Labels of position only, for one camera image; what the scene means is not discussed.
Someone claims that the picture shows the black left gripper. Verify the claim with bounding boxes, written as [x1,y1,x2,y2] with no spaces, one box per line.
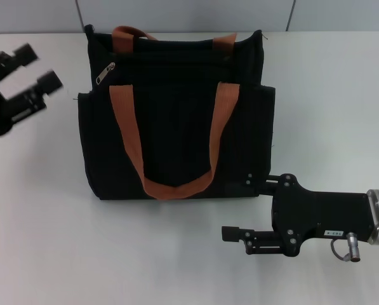
[0,43,64,138]

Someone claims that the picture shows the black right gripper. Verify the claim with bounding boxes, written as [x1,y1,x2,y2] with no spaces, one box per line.
[221,172,373,258]

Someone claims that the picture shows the black tote bag orange handles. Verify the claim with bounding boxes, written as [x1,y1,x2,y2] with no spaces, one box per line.
[77,24,276,201]

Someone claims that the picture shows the right gripper cable with plug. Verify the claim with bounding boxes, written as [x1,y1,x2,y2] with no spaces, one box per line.
[330,231,362,263]

